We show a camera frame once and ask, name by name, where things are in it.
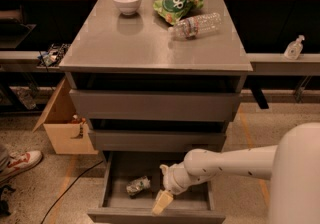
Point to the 7up can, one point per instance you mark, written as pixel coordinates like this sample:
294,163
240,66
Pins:
136,186

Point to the white red sneaker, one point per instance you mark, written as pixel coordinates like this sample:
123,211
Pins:
11,166

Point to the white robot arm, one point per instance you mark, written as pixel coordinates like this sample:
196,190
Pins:
292,167

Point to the grey drawer cabinet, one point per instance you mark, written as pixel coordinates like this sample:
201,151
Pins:
113,52

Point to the clutter on left shelf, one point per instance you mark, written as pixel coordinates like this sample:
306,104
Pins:
53,56

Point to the grey open bottom drawer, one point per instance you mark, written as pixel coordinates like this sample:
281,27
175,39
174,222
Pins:
195,206

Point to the grey middle drawer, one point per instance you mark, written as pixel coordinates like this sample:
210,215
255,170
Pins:
104,140

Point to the clear hand sanitizer bottle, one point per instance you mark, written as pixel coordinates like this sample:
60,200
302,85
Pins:
294,48

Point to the clear plastic water bottle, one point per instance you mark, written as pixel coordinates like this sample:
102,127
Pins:
198,25

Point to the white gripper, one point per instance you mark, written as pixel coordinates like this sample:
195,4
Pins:
174,179

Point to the cardboard box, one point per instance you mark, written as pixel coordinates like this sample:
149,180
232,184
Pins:
55,119

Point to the green chip bag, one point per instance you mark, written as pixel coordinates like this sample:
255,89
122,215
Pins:
173,10

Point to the items in cardboard box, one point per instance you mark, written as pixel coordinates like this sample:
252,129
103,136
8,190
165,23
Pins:
80,121

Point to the white ceramic bowl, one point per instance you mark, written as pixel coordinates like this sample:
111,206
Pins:
127,7

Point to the grey top drawer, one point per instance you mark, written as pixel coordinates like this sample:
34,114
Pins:
201,107

